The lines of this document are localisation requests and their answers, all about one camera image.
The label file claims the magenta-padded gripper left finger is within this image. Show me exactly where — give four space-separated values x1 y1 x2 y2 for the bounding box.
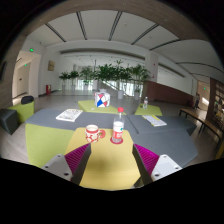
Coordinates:
41 143 92 186

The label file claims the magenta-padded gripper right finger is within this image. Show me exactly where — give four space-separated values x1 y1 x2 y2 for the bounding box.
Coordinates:
132 143 184 186

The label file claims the clear water bottle red cap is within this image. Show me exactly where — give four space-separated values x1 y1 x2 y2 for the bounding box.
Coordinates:
111 106 126 144

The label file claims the red and white mug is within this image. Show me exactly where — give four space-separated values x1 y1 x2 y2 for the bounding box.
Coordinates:
84 124 107 144

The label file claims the yellow and white booklet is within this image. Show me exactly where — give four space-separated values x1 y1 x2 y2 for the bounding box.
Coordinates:
142 114 168 128

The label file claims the white printed magazine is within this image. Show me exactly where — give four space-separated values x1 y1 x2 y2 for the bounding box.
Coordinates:
55 108 84 123

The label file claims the flat round red coaster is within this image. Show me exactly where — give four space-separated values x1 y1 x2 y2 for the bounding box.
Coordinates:
109 134 124 145

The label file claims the long wooden bench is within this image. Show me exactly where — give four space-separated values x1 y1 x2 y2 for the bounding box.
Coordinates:
178 107 224 141

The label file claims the dark grey ottoman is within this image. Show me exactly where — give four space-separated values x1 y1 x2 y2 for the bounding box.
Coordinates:
0 108 19 135

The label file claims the person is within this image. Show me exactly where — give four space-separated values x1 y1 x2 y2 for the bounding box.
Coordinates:
193 92 202 110

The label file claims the white red blue polyhedron box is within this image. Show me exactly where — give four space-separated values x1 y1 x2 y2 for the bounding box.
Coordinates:
94 91 111 109

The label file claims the wooden shelf unit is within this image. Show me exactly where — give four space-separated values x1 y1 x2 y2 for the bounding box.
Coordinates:
206 78 224 128

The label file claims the row of potted green plants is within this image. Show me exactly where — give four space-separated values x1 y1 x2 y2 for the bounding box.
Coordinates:
58 59 152 101

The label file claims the framed wall picture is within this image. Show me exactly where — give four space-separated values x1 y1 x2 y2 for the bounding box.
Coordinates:
47 60 56 72

